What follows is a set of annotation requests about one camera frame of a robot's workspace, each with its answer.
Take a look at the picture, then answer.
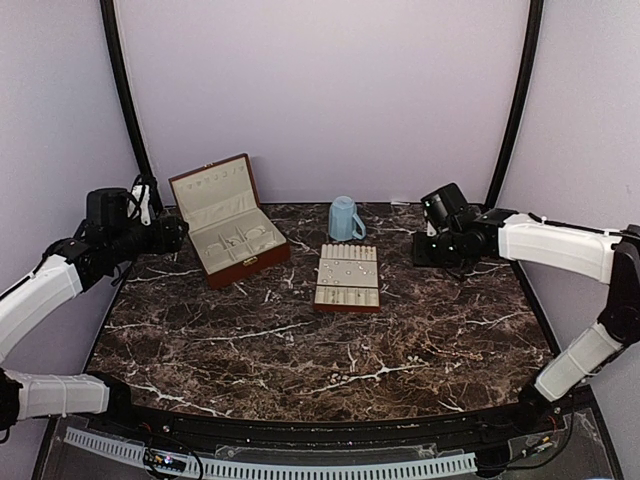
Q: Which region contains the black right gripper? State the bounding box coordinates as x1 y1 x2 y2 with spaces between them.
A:
411 229 463 268

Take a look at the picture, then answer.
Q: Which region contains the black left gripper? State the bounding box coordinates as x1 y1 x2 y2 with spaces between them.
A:
108 215 188 265

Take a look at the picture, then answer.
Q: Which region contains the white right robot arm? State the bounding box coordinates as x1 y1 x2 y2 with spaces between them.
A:
413 183 639 434

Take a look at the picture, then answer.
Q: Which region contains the open red jewelry box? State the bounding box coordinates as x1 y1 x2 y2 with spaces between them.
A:
169 153 291 290

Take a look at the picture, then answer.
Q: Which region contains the white perforated cable rail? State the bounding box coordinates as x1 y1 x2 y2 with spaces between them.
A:
60 428 479 480

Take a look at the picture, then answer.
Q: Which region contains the red jewelry display tray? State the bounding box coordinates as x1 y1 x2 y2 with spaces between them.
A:
313 243 380 313

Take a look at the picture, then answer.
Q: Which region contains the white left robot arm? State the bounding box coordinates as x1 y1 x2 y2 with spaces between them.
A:
1 175 188 436

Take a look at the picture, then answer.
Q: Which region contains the light blue faceted mug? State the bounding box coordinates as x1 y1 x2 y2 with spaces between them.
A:
328 196 366 242

